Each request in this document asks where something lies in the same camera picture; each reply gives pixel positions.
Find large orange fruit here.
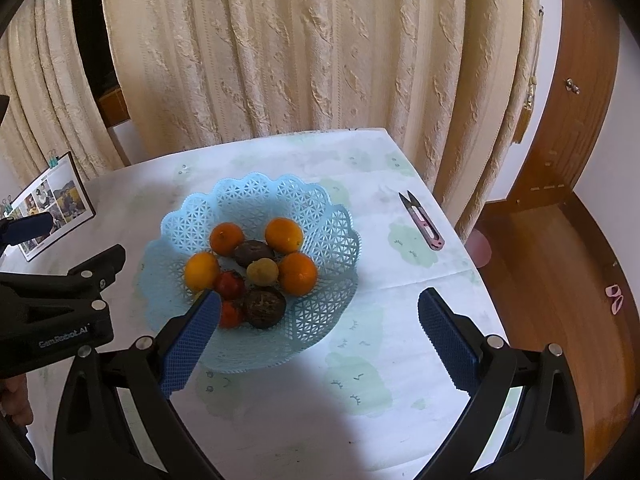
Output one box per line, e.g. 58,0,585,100
183,252,220,294

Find small yellow-brown round fruit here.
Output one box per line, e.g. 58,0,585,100
246,258,279,287

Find person's left hand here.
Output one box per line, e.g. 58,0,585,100
1,374,34,427

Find teal binder clip left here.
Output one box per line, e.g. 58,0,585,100
1,198,12,218

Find teal binder clip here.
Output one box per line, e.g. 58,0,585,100
47,150,58,168
1,198,12,218

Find photo calendar board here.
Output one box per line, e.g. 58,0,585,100
8,152,96,261

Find teal binder clip top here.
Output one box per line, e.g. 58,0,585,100
47,150,58,168

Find cream curtain left panel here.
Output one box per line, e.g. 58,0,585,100
1,0,125,185

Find orange tangerine back left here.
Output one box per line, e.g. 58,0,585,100
208,222,245,257

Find orange tangerine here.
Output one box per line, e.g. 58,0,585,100
279,252,318,297
264,217,304,255
208,222,245,257

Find small red tomato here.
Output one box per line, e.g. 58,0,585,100
214,270,246,300

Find dark passion fruit centre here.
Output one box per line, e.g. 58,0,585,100
232,240,276,269

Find dark passion fruit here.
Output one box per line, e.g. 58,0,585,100
232,240,276,269
243,287,286,330

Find pink hair clip on floor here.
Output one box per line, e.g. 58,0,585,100
604,284,624,315

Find dark passion fruit front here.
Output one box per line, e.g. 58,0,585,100
243,287,286,330

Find light blue lattice fruit basket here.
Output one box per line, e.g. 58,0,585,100
139,174,360,374

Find orange tangerine back right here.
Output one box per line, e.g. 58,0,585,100
264,217,304,255

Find pink slipper on floor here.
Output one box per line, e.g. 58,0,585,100
464,229,492,269

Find pink thread snips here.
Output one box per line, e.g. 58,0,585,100
399,191,445,252

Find cream textured curtain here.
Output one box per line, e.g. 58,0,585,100
102,0,539,238

